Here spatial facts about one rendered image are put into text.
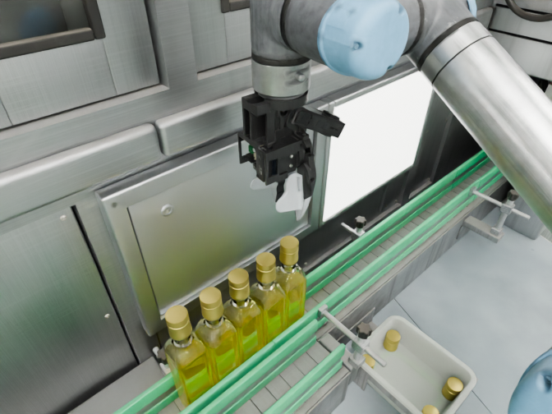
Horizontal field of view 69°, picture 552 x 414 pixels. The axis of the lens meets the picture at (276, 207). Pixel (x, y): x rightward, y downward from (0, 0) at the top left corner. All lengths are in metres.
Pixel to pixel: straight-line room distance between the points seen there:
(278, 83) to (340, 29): 0.14
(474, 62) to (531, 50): 0.89
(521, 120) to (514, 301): 0.92
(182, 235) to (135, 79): 0.27
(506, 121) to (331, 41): 0.19
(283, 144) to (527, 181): 0.28
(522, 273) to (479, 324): 0.27
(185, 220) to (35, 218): 0.23
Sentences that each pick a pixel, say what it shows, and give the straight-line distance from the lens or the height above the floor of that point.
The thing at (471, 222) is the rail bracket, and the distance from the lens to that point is 1.35.
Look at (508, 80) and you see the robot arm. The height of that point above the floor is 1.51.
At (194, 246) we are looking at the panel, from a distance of 0.76.
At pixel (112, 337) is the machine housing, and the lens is 0.86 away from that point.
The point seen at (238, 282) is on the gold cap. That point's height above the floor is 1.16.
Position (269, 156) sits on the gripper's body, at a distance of 0.53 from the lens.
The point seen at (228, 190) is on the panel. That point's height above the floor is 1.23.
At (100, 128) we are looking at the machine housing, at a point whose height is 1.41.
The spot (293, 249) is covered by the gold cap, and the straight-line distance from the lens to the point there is 0.71.
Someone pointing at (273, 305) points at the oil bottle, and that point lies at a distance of 0.75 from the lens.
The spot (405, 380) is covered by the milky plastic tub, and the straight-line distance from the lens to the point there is 1.05.
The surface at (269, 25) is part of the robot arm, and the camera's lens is 0.48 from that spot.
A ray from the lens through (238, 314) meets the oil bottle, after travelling 0.71.
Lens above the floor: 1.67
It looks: 39 degrees down
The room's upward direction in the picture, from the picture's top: straight up
